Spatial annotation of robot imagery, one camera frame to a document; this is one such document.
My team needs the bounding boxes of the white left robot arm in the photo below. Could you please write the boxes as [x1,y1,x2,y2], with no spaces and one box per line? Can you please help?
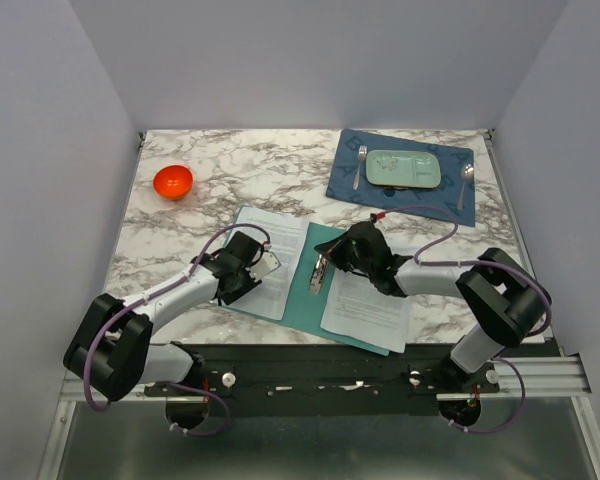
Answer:
[63,223,280,412]

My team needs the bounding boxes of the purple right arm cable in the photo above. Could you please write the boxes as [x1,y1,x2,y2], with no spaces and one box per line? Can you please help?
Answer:
[369,205,554,434]

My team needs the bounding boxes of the black mounting base rail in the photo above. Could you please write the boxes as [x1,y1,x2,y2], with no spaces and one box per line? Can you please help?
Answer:
[144,342,501,417]

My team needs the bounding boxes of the printed paper stack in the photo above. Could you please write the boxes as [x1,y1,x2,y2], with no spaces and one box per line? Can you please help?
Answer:
[320,266,411,355]

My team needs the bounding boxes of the teal plastic file folder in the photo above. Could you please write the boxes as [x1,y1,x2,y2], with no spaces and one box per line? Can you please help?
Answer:
[223,204,406,357]

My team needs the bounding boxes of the silver fork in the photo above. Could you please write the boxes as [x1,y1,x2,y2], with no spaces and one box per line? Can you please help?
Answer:
[352,145,368,190]

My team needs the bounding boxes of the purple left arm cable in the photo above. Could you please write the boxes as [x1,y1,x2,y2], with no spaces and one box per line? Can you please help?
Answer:
[83,224,274,437]

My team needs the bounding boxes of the aluminium frame rail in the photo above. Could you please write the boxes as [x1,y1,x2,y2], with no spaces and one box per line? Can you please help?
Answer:
[59,356,591,402]

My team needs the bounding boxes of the printed paper sheets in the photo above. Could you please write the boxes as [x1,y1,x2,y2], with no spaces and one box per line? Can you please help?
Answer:
[228,206,309,321]

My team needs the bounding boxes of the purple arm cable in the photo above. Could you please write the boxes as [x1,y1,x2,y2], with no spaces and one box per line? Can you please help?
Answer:
[83,224,274,437]
[369,205,554,434]

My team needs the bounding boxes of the silver spoon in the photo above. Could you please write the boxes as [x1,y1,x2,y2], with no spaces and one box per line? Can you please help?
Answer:
[456,163,474,211]

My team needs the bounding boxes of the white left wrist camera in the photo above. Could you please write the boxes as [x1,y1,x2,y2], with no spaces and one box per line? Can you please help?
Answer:
[250,251,281,281]

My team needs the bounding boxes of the silver metal folder clip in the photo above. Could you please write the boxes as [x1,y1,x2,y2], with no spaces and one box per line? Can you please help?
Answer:
[309,254,329,294]

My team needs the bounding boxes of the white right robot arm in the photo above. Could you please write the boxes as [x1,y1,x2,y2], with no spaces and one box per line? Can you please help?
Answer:
[314,219,552,392]

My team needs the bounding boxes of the light green rectangular plate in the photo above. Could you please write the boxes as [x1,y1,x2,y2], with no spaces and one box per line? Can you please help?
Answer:
[366,150,442,189]

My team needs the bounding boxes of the blue patterned placemat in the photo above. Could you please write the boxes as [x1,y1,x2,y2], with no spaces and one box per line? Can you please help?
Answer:
[326,129,476,227]

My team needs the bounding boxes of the orange plastic bowl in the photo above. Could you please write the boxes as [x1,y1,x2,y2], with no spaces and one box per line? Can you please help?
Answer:
[152,165,194,201]

